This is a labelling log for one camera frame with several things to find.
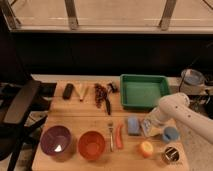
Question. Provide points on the metal can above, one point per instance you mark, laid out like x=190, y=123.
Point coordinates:
x=170, y=155

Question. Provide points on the black office chair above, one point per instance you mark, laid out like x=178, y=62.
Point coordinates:
x=13, y=131

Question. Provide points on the orange bowl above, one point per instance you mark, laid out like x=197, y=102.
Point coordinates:
x=91, y=145

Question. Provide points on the black rectangular block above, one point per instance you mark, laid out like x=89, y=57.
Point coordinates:
x=67, y=91

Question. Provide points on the purple bowl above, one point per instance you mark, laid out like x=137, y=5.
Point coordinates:
x=55, y=140

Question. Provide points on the silver fork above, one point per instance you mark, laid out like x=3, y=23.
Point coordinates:
x=110, y=127

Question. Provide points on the green plastic tray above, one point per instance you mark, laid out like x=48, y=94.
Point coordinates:
x=142, y=92

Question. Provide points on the blue plastic cup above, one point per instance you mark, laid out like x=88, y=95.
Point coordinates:
x=170, y=134

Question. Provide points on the dark red grape bunch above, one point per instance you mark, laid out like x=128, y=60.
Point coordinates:
x=100, y=94

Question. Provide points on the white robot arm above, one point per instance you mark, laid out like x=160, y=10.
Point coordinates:
x=176, y=106

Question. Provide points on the yellow orange toy fruit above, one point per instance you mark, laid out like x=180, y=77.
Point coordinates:
x=146, y=149

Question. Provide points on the small black clip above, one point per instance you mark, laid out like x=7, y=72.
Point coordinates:
x=112, y=87

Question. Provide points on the yellow banana peel toy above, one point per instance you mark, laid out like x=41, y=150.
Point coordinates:
x=81, y=90

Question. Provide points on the blue sponge block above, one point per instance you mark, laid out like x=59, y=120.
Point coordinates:
x=133, y=126

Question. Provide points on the black handled utensil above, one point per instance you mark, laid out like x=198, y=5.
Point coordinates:
x=107, y=104

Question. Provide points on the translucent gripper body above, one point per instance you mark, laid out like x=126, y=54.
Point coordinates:
x=155, y=117

